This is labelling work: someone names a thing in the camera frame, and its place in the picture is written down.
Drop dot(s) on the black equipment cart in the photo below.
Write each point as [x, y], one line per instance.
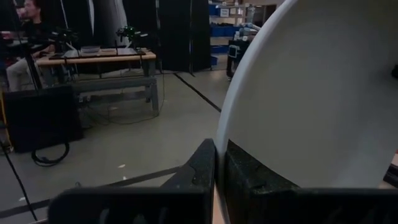
[239, 62]

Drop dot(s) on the black equipment case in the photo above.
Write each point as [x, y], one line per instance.
[40, 118]

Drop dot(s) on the blue storage bin shelf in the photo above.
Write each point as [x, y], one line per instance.
[224, 31]

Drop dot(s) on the black partition screen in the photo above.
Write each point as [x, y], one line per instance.
[180, 31]

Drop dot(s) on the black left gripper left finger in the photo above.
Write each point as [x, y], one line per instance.
[140, 205]

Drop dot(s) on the wooden workbench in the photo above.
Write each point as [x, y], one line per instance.
[93, 59]

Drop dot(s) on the person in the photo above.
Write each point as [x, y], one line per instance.
[34, 28]

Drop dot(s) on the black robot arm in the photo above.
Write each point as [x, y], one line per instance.
[63, 35]

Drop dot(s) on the light grey plate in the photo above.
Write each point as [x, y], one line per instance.
[311, 93]

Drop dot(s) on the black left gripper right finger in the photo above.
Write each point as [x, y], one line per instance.
[280, 205]

